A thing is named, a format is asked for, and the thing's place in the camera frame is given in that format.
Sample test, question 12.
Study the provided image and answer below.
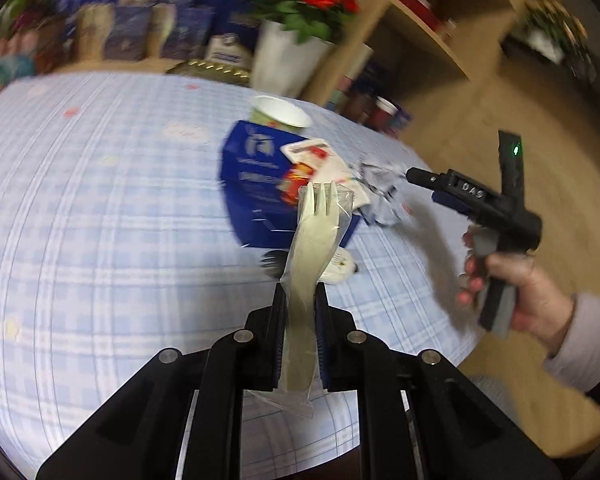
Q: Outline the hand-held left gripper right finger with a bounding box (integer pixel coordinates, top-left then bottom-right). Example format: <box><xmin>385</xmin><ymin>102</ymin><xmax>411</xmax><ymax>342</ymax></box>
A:
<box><xmin>312</xmin><ymin>282</ymin><xmax>563</xmax><ymax>480</ymax></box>

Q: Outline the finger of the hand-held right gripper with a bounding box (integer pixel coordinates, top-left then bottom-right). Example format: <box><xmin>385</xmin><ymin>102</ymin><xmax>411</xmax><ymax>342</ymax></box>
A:
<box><xmin>431</xmin><ymin>189</ymin><xmax>476</xmax><ymax>215</ymax></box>
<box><xmin>405</xmin><ymin>166</ymin><xmax>453</xmax><ymax>192</ymax></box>

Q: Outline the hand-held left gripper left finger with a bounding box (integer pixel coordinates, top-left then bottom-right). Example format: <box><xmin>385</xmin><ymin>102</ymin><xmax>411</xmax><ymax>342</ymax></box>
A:
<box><xmin>35</xmin><ymin>282</ymin><xmax>288</xmax><ymax>480</ymax></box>

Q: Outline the grey wrapper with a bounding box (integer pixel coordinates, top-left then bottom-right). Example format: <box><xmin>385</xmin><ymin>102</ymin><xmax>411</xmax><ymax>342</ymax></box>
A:
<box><xmin>352</xmin><ymin>160</ymin><xmax>413</xmax><ymax>226</ymax></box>

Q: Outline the small white sachet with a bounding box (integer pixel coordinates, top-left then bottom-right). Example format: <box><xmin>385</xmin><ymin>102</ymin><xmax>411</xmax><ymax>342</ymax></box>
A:
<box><xmin>327</xmin><ymin>247</ymin><xmax>361</xmax><ymax>286</ymax></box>

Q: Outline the clear packet with black cutlery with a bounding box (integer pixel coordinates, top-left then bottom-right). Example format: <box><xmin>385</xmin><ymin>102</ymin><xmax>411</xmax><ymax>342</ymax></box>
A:
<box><xmin>260</xmin><ymin>249</ymin><xmax>293</xmax><ymax>281</ymax></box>

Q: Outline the cream fork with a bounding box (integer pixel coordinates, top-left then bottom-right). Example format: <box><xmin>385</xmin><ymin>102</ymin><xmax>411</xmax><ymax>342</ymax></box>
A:
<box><xmin>250</xmin><ymin>180</ymin><xmax>358</xmax><ymax>418</ymax></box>

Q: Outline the red and white snack packet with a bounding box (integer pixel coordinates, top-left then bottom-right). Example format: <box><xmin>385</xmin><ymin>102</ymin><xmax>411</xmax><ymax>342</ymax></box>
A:
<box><xmin>280</xmin><ymin>137</ymin><xmax>361</xmax><ymax>206</ymax></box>

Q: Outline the white paper cup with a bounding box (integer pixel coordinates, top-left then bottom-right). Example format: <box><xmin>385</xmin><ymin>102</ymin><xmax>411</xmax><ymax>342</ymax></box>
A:
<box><xmin>249</xmin><ymin>95</ymin><xmax>313</xmax><ymax>133</ymax></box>

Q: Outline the person's right forearm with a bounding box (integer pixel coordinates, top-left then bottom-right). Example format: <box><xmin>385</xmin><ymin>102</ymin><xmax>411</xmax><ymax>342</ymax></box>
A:
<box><xmin>544</xmin><ymin>292</ymin><xmax>600</xmax><ymax>392</ymax></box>

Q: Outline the person's right hand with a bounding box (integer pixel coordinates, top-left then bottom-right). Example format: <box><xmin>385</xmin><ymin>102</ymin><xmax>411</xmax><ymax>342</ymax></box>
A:
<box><xmin>455</xmin><ymin>227</ymin><xmax>576</xmax><ymax>357</ymax></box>

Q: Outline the red paper cup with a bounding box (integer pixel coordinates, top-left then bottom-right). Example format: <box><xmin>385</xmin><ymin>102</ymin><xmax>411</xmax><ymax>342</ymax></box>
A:
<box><xmin>370</xmin><ymin>96</ymin><xmax>398</xmax><ymax>133</ymax></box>

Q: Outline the brown glass cup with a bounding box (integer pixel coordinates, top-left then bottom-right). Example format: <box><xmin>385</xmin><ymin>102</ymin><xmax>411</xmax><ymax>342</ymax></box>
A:
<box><xmin>345</xmin><ymin>90</ymin><xmax>376</xmax><ymax>121</ymax></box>

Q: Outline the wooden shelf unit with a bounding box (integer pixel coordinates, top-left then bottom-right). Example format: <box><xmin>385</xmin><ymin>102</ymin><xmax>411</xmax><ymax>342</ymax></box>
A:
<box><xmin>300</xmin><ymin>0</ymin><xmax>541</xmax><ymax>126</ymax></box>

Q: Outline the stack of coloured cups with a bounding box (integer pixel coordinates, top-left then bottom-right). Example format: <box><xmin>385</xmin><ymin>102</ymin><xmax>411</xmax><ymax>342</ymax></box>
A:
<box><xmin>325</xmin><ymin>75</ymin><xmax>356</xmax><ymax>111</ymax></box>

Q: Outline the red basket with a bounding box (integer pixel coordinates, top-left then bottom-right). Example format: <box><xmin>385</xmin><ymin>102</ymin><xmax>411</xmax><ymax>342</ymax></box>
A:
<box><xmin>397</xmin><ymin>0</ymin><xmax>443</xmax><ymax>31</ymax></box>

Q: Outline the white plant pot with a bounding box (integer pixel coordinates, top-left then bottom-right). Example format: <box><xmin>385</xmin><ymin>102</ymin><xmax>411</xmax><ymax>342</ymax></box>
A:
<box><xmin>250</xmin><ymin>19</ymin><xmax>336</xmax><ymax>98</ymax></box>

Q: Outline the white blue box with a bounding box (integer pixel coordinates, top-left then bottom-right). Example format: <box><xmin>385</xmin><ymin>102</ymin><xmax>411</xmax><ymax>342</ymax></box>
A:
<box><xmin>205</xmin><ymin>30</ymin><xmax>256</xmax><ymax>68</ymax></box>

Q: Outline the gold leaf tray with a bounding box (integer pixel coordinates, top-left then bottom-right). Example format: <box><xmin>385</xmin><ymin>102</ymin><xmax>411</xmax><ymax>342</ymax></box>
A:
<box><xmin>166</xmin><ymin>59</ymin><xmax>253</xmax><ymax>86</ymax></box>

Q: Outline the blue silver gift box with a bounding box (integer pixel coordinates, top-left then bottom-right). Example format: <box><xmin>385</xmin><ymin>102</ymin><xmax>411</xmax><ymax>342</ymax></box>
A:
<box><xmin>160</xmin><ymin>5</ymin><xmax>216</xmax><ymax>58</ymax></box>
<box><xmin>105</xmin><ymin>5</ymin><xmax>152</xmax><ymax>61</ymax></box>

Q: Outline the blue tissue box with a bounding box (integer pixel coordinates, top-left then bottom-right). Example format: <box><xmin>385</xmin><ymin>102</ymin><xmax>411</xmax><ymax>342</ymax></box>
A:
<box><xmin>55</xmin><ymin>0</ymin><xmax>121</xmax><ymax>16</ymax></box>

